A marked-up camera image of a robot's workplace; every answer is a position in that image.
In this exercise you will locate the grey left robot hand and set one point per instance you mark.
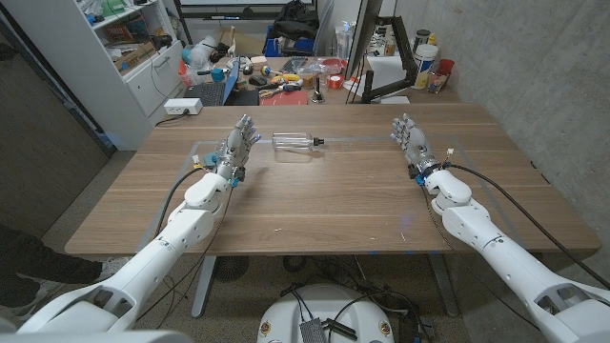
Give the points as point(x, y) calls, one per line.
point(234, 147)

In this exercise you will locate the white power strip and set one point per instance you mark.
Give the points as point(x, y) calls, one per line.
point(181, 106)

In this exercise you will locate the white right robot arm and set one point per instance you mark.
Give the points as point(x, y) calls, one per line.
point(500, 252)

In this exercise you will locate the white shelf cabinet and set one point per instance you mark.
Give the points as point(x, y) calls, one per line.
point(71, 57)

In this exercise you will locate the clear plastic dispenser bottle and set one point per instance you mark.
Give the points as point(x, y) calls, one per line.
point(290, 141)

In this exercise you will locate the black backpack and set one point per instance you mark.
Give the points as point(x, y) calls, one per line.
point(293, 21)

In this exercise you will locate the black laptop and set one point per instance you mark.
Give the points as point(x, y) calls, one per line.
point(207, 93)

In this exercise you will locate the red tape roll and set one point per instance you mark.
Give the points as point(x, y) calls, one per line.
point(335, 82)

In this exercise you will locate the grey metal table leg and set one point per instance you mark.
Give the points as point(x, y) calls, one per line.
point(204, 286)
point(443, 286)

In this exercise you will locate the dark capped bottle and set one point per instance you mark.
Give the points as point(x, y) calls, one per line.
point(421, 39)

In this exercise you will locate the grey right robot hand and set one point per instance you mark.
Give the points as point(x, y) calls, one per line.
point(417, 145)

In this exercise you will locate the red cutting mat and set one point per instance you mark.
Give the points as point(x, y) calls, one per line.
point(286, 98)

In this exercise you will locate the white labelled canister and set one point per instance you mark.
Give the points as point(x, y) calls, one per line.
point(423, 64)

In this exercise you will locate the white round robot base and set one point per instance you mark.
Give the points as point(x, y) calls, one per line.
point(324, 305)

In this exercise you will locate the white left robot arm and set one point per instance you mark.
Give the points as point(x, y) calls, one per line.
point(157, 252)

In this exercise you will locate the white paper sheet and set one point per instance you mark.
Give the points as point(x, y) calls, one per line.
point(386, 71)

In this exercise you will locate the black computer monitor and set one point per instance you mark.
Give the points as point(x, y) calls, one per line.
point(364, 33)

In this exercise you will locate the black round floor fan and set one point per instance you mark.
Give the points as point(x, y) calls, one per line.
point(231, 268)

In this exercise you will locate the grey perforated block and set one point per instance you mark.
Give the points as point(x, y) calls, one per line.
point(313, 331)

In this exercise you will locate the red cup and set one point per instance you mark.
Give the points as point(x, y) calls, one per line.
point(443, 71)

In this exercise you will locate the teal sponge block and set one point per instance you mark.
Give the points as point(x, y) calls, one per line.
point(209, 158)

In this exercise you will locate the red bowl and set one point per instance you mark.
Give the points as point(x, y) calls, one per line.
point(335, 64)

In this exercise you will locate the white sneaker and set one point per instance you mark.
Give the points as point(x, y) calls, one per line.
point(116, 266)

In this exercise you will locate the cardboard box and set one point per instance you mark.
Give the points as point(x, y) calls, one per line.
point(136, 56)

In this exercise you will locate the blue storage bin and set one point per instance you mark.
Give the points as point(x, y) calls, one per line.
point(274, 47)

